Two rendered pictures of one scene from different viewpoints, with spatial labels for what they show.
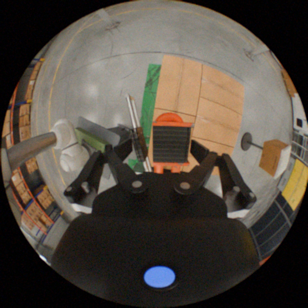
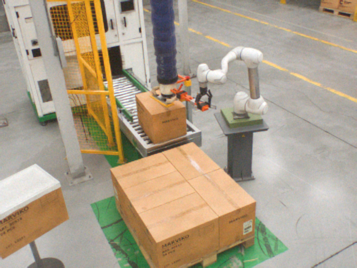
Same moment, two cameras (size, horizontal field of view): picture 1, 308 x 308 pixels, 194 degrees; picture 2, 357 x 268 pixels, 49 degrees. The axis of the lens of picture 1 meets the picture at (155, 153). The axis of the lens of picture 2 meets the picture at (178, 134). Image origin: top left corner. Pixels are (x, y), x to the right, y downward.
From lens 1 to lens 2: 3.69 m
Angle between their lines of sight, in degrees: 40
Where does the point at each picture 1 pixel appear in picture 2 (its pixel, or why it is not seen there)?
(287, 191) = not seen: outside the picture
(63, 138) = (249, 102)
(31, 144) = (251, 83)
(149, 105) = not seen: hidden behind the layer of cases
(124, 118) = (251, 186)
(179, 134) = (203, 105)
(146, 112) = not seen: hidden behind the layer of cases
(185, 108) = (199, 179)
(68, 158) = (240, 98)
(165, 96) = (220, 177)
